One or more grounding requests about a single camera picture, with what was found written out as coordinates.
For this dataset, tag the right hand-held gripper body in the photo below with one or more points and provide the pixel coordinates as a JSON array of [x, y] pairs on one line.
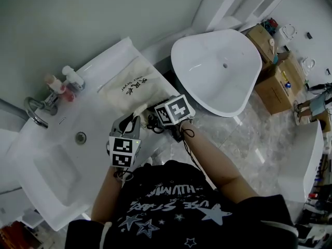
[[176, 110]]

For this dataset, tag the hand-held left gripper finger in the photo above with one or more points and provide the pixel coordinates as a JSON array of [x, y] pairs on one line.
[[136, 131], [119, 126]]

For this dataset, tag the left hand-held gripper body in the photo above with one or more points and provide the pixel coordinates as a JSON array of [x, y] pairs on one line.
[[123, 149]]

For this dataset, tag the cream cloth bag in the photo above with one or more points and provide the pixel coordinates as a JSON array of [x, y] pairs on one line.
[[135, 87]]

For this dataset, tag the person's right forearm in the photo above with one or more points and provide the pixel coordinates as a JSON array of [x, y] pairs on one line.
[[218, 159]]

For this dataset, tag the person's left forearm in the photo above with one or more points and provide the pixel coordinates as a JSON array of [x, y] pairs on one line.
[[106, 196]]

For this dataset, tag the person's white shoe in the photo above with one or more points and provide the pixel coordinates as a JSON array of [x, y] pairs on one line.
[[149, 162]]

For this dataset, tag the metal sink drain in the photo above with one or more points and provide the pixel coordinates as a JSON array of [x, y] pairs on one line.
[[80, 137]]

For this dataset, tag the white and green bathtub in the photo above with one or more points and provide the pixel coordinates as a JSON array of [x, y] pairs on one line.
[[215, 69]]

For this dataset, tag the white pump bottle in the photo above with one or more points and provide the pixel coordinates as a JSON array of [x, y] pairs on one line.
[[75, 80]]

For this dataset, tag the pink floral bottle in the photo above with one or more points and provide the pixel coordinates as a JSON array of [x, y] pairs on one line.
[[63, 91]]

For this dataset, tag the white vanity sink cabinet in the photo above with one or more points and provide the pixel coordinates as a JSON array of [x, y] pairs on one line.
[[52, 165]]

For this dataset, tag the person's black star shirt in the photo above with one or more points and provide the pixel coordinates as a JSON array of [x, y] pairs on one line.
[[181, 211]]

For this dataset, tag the chrome faucet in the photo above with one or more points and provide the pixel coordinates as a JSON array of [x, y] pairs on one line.
[[35, 108]]

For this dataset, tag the large cardboard box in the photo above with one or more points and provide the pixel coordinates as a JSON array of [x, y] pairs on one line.
[[275, 92]]

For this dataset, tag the cardboard box with scoop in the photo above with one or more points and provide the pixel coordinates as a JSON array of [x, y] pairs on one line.
[[260, 40]]

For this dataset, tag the small blue object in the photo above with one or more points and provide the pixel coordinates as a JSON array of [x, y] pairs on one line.
[[287, 85]]

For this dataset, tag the white scoop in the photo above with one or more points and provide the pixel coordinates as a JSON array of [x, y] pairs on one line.
[[271, 44]]

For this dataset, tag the white toilet open lid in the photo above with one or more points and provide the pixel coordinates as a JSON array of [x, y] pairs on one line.
[[286, 35]]

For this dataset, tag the small white toilet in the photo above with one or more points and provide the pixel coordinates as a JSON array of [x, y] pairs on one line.
[[308, 65]]

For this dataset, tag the white rectangular bathtub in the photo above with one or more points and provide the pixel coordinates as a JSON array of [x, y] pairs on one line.
[[303, 170]]

